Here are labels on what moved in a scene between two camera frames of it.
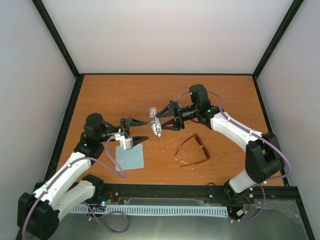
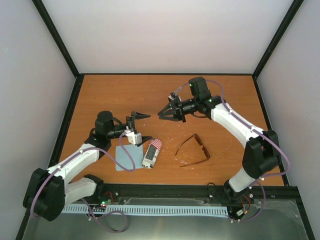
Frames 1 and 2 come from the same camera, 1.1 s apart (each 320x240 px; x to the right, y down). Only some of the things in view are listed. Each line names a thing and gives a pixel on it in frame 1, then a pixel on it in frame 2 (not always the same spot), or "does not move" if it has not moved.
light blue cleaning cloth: x=130 y=158 does not move
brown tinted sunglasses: x=203 y=148 does not move
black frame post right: x=293 y=10 does not move
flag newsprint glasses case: x=155 y=124 -> x=151 y=154
